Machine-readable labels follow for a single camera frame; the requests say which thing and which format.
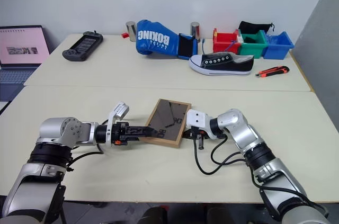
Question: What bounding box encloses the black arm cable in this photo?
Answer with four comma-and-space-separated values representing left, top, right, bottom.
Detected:
193, 133, 248, 176
65, 119, 110, 173

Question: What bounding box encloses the grey partition panel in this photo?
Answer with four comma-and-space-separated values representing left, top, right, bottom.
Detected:
292, 0, 339, 205

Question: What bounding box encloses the green plastic bin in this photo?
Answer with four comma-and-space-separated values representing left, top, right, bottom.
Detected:
237, 30, 269, 59

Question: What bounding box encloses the black white canvas shoe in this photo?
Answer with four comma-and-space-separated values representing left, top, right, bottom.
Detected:
188, 51, 255, 77

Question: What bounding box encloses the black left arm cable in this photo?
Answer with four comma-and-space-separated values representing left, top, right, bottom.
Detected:
65, 119, 110, 173

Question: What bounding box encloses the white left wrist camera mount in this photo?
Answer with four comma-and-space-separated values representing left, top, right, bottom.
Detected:
105, 101, 131, 147

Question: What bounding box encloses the blue plastic bin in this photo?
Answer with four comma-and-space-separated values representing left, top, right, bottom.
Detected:
263, 31, 295, 61

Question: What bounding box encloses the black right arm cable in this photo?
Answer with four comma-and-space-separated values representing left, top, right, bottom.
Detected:
193, 133, 248, 176

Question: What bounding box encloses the black drawstring pouch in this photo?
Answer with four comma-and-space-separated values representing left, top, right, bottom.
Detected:
238, 20, 275, 35

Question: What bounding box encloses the red plastic bin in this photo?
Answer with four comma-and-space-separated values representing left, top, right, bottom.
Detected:
212, 28, 243, 53

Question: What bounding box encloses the silver metal cylinder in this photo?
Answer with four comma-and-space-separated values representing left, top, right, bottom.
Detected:
190, 21, 200, 40
125, 21, 137, 41

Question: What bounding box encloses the dark rounded shape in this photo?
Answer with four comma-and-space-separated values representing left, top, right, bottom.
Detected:
144, 206, 173, 224

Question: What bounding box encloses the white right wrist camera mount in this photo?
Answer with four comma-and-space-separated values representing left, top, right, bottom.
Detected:
186, 109, 213, 140

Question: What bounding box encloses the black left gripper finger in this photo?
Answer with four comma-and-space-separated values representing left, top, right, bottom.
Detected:
129, 126, 157, 135
130, 131, 164, 141

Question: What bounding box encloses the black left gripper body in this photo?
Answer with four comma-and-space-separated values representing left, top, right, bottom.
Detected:
110, 121, 141, 147

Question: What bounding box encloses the open laptop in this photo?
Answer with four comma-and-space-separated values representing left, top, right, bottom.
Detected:
0, 25, 51, 103

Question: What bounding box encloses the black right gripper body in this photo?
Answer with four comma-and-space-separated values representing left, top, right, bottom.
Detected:
188, 126, 205, 151

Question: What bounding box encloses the purple pen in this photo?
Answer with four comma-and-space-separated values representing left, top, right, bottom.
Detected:
224, 40, 239, 53

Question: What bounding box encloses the wooden picture frame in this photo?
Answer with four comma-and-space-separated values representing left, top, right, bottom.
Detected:
144, 98, 192, 149

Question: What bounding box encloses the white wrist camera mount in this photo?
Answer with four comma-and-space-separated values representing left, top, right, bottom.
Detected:
105, 101, 131, 147
186, 109, 213, 140

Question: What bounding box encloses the orange black utility knife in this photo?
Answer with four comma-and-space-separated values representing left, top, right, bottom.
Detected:
255, 66, 290, 78

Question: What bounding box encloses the blue boxing glove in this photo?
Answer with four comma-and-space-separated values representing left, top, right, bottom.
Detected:
135, 19, 199, 61

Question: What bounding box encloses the black handheld game controller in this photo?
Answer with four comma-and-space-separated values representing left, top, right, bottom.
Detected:
61, 31, 104, 62

